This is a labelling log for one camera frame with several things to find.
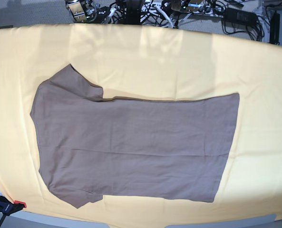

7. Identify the black computer tower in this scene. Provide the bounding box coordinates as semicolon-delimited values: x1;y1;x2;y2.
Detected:
269;12;280;45

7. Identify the black power adapter brick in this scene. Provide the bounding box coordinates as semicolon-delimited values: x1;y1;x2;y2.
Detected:
224;8;258;26

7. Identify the yellow table cloth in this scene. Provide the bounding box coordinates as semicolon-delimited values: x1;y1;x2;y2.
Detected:
0;24;282;228

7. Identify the blue and red clamp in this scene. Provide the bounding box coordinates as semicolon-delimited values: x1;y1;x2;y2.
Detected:
0;195;27;227

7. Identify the brown T-shirt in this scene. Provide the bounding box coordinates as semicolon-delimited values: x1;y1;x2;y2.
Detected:
30;65;240;208

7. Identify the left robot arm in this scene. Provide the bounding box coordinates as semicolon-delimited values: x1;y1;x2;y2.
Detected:
154;0;203;29

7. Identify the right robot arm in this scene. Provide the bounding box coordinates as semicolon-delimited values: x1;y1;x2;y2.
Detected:
65;0;100;23

